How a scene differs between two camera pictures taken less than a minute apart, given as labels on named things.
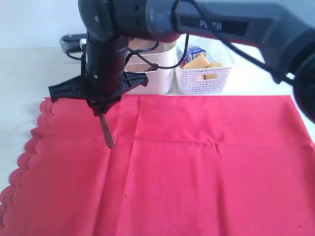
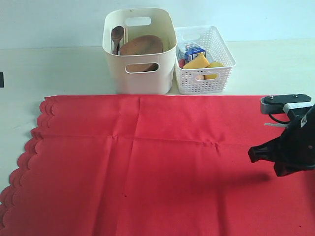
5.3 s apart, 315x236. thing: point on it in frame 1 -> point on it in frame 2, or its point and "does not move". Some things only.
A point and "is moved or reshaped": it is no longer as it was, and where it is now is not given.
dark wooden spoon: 110,138 is moved or reshaped
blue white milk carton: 193,52 does not move
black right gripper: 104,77 -> 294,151
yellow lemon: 213,64 does not move
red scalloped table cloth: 181,165 does not move
